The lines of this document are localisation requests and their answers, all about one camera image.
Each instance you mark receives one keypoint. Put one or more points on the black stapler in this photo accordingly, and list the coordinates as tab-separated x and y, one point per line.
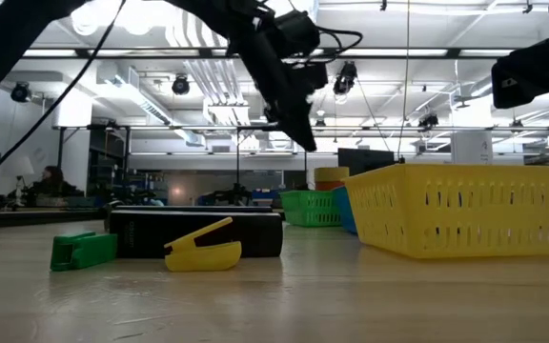
236	233

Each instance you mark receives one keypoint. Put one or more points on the black background robot arm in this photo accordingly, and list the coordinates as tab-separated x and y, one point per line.
236	194

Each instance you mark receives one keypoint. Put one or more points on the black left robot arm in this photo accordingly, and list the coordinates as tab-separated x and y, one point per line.
7	47

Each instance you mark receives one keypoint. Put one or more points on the yellow staple remover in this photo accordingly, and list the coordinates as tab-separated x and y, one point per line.
203	259

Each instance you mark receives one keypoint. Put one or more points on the green staple remover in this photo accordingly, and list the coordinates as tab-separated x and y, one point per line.
93	250

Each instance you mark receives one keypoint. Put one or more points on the yellow orange cylinder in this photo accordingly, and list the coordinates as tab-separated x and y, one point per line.
331	176

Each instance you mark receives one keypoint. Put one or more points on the black ceiling spotlight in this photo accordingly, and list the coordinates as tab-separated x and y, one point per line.
346	76
180	85
428	120
20	92

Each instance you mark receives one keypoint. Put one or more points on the black monitor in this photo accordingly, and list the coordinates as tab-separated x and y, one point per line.
365	162

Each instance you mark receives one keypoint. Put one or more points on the green plastic basket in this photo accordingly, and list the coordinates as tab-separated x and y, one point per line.
308	207

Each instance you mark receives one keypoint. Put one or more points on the blue plastic basket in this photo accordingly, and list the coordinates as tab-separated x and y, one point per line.
343	209

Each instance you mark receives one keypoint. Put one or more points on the white pillar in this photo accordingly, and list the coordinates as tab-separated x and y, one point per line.
470	147

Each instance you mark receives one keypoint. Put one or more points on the yellow plastic basket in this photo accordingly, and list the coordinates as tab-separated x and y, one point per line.
446	216

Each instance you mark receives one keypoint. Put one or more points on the black overhead crossbar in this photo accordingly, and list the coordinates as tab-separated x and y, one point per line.
82	52

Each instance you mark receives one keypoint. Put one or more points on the white ceiling box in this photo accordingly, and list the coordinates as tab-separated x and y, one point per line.
72	112

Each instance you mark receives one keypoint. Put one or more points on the seated person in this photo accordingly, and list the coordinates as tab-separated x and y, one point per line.
53	181

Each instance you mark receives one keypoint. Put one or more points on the white table lamp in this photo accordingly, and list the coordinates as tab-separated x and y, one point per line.
17	166

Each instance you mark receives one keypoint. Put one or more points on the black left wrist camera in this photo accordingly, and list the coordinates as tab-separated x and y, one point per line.
298	33

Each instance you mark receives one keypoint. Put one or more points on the black background rack frame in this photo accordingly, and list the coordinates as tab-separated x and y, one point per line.
237	157

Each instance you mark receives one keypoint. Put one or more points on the black table frame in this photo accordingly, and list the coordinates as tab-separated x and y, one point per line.
17	219

